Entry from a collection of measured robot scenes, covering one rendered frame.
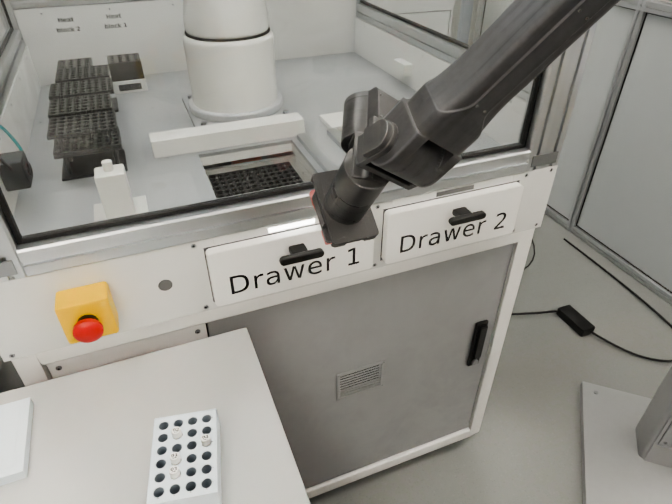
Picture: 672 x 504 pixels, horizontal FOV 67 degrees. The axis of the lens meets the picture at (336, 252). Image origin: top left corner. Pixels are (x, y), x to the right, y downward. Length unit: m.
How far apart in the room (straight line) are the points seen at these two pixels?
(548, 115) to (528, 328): 1.23
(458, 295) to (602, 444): 0.81
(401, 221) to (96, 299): 0.51
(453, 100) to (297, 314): 0.60
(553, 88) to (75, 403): 0.94
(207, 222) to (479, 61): 0.47
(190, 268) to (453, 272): 0.55
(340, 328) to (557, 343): 1.20
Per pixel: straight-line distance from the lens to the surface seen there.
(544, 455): 1.76
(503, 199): 1.03
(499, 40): 0.50
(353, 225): 0.66
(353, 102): 0.62
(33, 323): 0.89
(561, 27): 0.49
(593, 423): 1.85
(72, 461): 0.83
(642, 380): 2.10
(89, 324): 0.80
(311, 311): 0.99
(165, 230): 0.80
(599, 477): 1.74
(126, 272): 0.84
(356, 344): 1.11
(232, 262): 0.83
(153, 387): 0.87
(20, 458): 0.84
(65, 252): 0.81
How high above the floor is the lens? 1.40
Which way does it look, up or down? 36 degrees down
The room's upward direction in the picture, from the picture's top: straight up
